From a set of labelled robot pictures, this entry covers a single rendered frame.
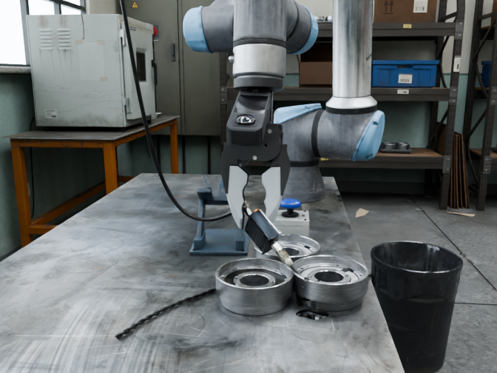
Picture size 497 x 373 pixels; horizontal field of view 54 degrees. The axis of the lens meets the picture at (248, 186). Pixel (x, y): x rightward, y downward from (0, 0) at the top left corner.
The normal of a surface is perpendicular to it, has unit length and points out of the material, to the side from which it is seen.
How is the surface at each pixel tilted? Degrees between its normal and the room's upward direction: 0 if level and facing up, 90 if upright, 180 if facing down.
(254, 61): 82
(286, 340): 0
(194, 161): 90
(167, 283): 0
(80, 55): 90
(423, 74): 90
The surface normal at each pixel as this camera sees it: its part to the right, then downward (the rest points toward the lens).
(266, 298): 0.28, 0.22
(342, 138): -0.46, 0.31
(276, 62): 0.62, 0.08
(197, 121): -0.10, 0.22
